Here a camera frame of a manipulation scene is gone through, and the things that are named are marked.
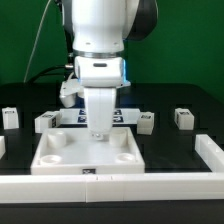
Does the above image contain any white base tag plate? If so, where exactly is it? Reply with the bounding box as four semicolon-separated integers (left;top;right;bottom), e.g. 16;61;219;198
60;108;140;125

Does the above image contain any black cable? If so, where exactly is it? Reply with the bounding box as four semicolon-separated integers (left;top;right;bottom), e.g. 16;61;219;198
27;65;75;84

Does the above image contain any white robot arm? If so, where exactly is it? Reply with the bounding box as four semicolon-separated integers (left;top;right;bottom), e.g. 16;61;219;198
60;0;158;140

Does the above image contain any white square tabletop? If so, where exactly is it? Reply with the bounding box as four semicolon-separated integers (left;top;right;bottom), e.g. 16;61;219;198
31;127;145;175

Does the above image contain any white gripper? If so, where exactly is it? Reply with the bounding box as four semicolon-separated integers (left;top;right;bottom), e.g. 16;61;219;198
60;56;130;139

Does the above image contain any white left fence piece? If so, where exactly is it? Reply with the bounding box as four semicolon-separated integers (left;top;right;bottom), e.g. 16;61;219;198
0;136;5;159

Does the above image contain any grey thin cable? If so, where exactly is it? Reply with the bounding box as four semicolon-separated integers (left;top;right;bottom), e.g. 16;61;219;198
23;0;53;84

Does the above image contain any white front fence rail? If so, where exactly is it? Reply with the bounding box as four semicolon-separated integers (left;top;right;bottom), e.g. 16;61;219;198
0;173;224;203

